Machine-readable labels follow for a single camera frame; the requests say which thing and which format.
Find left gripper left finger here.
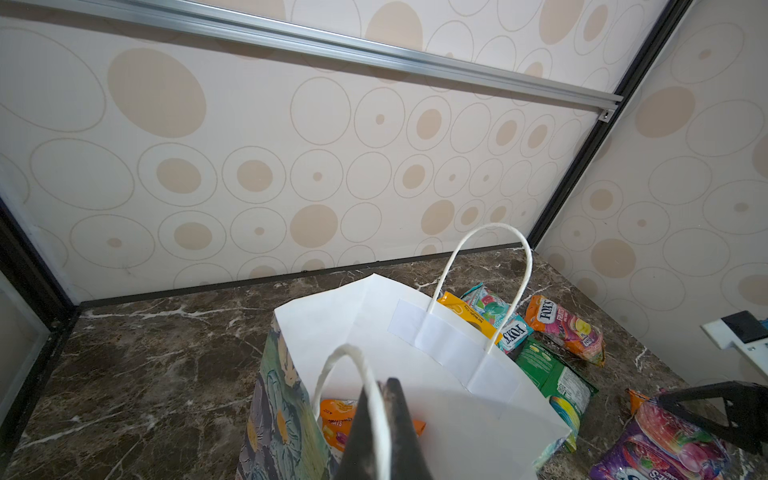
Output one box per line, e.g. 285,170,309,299
334,390,375,480

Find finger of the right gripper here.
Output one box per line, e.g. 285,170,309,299
657,381,767,456

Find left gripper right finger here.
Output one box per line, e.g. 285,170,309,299
383,378,432,480

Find orange snack bag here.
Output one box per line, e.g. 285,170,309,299
317,398,428,454
626,389,650,416

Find floral white paper bag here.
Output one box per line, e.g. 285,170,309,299
235,223,572,480

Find purple Fox's candy bag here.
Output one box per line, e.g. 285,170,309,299
589,398,731,480

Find yellow snack bag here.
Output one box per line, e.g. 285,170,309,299
438,292,497,339

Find green snack bag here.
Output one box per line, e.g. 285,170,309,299
515,338,599,452

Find teal Fox's candy bag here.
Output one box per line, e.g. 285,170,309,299
461,283,533,360

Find pink Fox's candy bag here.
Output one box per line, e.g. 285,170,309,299
524,295,605,367

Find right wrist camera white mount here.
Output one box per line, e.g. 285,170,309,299
701,310,767,378

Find black frame post left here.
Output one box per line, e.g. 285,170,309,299
1,202,80,468

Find black frame post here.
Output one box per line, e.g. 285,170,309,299
1,202,80,468
527,0,693,249

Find black frame post right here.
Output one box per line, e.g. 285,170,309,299
527,0,693,249

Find horizontal aluminium rail back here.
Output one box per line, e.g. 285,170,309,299
29,1,623,113

